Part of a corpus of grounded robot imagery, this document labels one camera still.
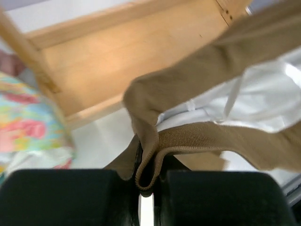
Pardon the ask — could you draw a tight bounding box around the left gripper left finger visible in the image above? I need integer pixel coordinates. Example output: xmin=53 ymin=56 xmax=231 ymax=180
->
xmin=0 ymin=137 xmax=141 ymax=226

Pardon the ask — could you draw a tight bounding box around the brown pleated skirt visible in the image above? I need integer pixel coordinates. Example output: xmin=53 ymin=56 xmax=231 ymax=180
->
xmin=106 ymin=0 xmax=301 ymax=192

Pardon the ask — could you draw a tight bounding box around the wooden clothes rack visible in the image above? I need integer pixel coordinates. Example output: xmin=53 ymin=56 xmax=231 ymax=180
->
xmin=0 ymin=0 xmax=250 ymax=128

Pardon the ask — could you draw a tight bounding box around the pink pleated skirt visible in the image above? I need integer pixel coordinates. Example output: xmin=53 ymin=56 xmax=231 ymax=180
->
xmin=0 ymin=50 xmax=25 ymax=76

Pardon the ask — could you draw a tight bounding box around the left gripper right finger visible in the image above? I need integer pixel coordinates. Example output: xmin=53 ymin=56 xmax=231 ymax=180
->
xmin=154 ymin=156 xmax=296 ymax=226

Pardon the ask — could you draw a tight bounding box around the pastel floral skirt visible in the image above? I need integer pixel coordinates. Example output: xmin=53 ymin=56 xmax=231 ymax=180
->
xmin=0 ymin=73 xmax=75 ymax=178

